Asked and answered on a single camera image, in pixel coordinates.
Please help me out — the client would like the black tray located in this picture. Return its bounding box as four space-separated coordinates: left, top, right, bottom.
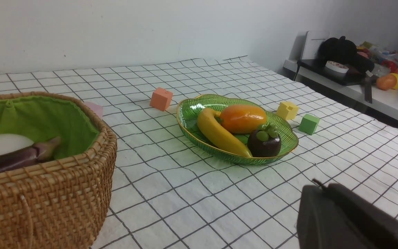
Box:
297 59 365 86

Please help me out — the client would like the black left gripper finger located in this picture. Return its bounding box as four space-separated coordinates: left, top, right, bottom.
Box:
296 179 398 249

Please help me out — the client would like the green glass leaf plate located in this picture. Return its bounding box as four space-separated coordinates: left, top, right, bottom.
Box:
177 94 299 165

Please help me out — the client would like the orange toy mango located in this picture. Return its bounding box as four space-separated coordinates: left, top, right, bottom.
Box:
218 104 267 134

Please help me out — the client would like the white grid tablecloth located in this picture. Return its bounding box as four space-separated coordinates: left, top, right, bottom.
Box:
0 58 398 249

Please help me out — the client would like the green foam cube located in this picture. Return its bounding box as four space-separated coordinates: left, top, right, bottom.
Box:
298 113 320 135

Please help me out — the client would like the white side table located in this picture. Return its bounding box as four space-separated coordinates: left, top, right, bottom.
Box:
283 59 398 120

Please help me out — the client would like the woven rattan basket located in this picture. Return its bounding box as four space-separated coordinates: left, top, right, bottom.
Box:
0 92 117 249

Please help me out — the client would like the dark purple toy mangosteen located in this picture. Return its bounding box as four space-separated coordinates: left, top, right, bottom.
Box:
247 124 282 157

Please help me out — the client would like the purple toy eggplant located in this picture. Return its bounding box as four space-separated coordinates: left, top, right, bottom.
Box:
0 137 61 173

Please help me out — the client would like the black plush toy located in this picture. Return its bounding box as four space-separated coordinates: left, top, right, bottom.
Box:
318 36 375 74

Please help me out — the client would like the yellow foam cube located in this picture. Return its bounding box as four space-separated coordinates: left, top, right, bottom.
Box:
276 101 300 120

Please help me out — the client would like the pile of toy fruits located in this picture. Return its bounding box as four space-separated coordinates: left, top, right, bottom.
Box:
357 41 398 74

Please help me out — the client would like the pink foam cube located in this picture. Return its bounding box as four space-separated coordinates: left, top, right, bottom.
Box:
84 101 104 119

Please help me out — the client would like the white board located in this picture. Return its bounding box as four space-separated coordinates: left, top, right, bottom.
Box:
300 30 330 60

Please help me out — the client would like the orange foam cube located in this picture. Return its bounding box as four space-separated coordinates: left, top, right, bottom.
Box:
150 87 173 111

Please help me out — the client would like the yellow toy banana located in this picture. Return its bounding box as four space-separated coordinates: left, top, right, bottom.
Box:
197 108 252 157

